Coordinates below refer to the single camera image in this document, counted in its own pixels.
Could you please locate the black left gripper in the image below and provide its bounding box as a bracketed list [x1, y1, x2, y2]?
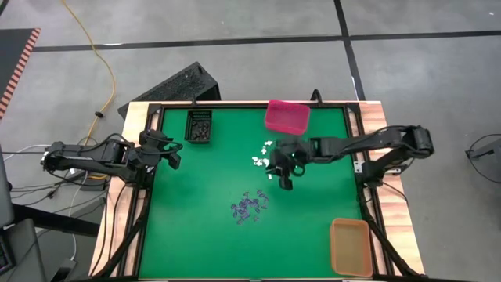
[136, 128, 184, 170]

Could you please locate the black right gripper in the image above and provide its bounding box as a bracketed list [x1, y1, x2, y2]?
[265, 136, 315, 192]

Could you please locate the black slotted plastic basket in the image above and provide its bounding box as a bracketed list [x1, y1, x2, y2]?
[184, 110, 213, 144]

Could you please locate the pink plastic bin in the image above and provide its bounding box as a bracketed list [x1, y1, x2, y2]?
[264, 99, 312, 136]

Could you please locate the black perforated computer case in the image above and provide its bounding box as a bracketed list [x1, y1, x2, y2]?
[117, 61, 222, 118]

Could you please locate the black power adapter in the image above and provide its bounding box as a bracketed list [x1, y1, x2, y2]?
[80, 178, 106, 192]

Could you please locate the green table mat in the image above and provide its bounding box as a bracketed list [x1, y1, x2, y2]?
[139, 107, 363, 280]

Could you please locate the orange plastic bin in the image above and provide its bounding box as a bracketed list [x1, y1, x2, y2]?
[330, 219, 374, 280]

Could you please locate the black floor beam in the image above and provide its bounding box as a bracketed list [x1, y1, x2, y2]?
[11, 202, 101, 238]

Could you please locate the grey upright panel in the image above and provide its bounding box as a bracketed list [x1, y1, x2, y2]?
[0, 144, 16, 228]

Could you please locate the grey box with screen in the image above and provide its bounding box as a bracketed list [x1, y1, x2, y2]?
[0, 218, 48, 282]

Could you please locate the black orange-striped floor mat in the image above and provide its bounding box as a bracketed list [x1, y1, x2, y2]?
[0, 27, 42, 118]

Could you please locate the grey stand base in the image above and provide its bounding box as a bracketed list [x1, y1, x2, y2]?
[465, 135, 501, 161]

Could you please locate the black metal table frame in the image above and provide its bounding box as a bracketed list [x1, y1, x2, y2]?
[92, 100, 422, 282]

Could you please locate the yellow power cable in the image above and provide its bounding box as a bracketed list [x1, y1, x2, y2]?
[60, 0, 117, 146]

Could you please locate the white floor cable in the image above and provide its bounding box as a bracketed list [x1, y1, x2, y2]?
[67, 168, 89, 262]

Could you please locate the black looped floor cable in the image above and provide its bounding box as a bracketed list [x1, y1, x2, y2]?
[464, 132, 501, 185]

